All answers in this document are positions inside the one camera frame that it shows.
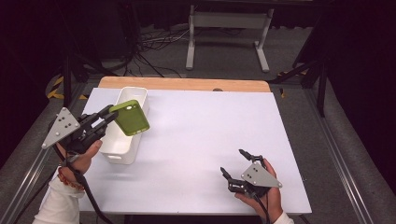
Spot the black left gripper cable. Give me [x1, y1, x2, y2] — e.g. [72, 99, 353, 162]
[53, 144, 115, 224]

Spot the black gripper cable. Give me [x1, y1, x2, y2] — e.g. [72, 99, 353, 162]
[53, 144, 115, 224]
[252, 193, 273, 224]

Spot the green phone case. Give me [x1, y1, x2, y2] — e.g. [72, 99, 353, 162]
[108, 99, 151, 137]

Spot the yellow black floor tape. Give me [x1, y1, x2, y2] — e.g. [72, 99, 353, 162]
[46, 76, 90, 102]

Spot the white table cover board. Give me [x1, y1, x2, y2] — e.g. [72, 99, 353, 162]
[39, 87, 313, 216]

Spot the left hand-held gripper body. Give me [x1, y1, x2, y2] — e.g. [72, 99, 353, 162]
[41, 106, 108, 155]

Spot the grey metal stand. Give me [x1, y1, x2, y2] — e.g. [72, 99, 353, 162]
[185, 4, 276, 74]

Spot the person's left hand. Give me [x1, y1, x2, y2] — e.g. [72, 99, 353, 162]
[57, 139, 104, 175]

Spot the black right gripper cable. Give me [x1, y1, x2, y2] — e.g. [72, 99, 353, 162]
[252, 193, 273, 224]

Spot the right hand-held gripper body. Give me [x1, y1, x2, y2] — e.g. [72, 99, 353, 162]
[227, 155, 284, 199]

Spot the white plastic storage bin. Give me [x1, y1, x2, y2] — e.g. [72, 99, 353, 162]
[99, 86, 150, 165]

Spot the aluminium floor rail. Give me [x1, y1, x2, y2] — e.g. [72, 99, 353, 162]
[303, 88, 375, 224]
[0, 83, 92, 224]

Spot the person's right hand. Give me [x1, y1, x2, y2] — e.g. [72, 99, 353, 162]
[234, 158, 284, 221]

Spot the bundle of floor cables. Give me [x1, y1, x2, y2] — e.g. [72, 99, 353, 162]
[122, 26, 191, 78]

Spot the red bead bracelet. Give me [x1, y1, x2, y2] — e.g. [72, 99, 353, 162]
[56, 166, 85, 191]

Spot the black tripod stand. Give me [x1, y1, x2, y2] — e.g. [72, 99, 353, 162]
[59, 50, 120, 114]
[266, 57, 330, 119]

